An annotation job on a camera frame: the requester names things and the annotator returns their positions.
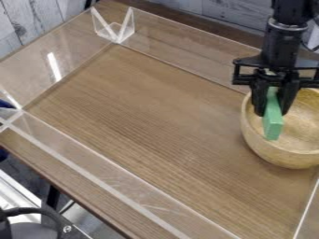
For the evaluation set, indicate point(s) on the green rectangular block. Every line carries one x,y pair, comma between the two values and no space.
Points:
272,118

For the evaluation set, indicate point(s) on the blue object at edge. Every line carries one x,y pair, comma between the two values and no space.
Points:
5,104

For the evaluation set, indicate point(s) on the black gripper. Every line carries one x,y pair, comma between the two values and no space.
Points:
267,68

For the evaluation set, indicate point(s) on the brown wooden bowl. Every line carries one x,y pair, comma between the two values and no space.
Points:
295,149

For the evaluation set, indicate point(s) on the clear acrylic tray walls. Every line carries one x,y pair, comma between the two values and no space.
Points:
127,119

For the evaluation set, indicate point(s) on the black table leg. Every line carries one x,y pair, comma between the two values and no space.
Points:
53,197

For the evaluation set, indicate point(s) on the grey metal bracket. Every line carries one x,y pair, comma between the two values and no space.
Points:
67,230

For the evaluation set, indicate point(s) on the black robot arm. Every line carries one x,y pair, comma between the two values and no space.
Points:
296,12

